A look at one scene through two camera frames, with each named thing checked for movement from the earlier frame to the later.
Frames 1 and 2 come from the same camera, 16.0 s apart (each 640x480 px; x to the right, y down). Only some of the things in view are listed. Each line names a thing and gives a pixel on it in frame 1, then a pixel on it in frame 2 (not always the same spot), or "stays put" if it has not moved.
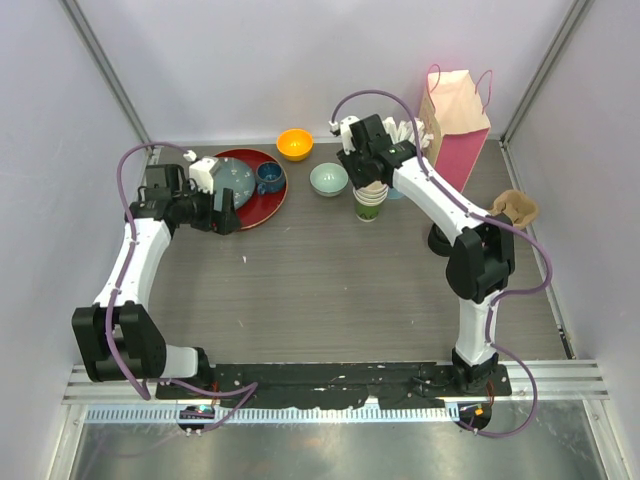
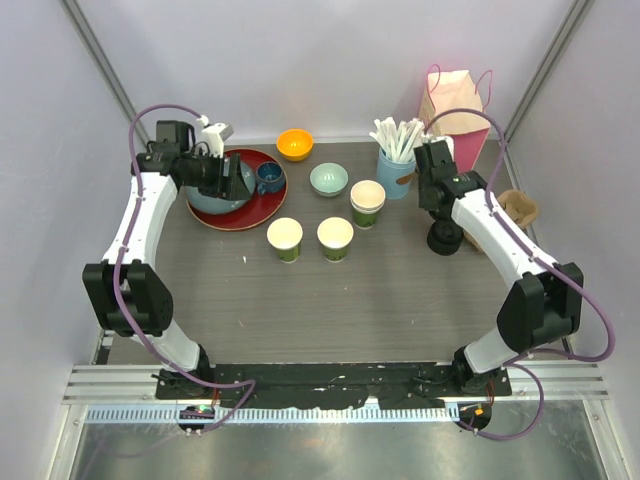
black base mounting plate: [419, 385] stays put
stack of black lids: [438, 242] stays put
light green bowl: [328, 179] stays put
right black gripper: [346, 161] -> [422, 203]
